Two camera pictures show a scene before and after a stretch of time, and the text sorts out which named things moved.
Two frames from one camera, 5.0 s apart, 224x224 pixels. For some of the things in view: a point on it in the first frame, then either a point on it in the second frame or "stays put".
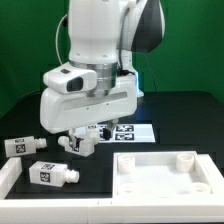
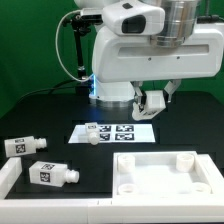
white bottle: (93, 133) stays put
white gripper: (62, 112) -> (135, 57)
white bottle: (53, 174) stays put
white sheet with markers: (128, 133) stays put
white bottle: (80, 141) -> (155, 102)
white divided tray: (165, 176) stays put
